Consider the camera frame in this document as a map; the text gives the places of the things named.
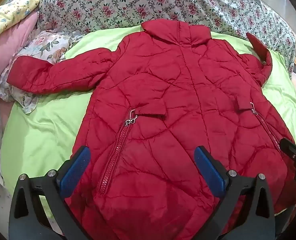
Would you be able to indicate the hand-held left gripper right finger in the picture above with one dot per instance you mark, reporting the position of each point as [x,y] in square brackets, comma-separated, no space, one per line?
[209,170]

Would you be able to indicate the yellow floral quilt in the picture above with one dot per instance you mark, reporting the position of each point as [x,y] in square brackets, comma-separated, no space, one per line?
[8,17]

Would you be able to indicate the red quilted jacket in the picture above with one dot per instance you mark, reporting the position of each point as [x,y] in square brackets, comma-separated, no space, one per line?
[175,92]

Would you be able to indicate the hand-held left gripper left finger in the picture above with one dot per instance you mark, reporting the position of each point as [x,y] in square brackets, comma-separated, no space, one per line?
[75,167]

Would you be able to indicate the pastel floral cloth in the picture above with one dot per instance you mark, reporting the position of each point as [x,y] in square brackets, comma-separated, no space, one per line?
[48,45]

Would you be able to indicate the rose print quilt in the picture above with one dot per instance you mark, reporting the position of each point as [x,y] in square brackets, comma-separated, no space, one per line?
[113,5]

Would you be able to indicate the pink blanket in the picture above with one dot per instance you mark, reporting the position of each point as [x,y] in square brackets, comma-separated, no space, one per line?
[8,52]

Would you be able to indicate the green bed sheet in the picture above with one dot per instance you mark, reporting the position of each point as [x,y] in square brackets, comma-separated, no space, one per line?
[45,135]

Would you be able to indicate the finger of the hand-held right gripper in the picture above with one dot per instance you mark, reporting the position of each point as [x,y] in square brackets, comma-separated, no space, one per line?
[290,147]

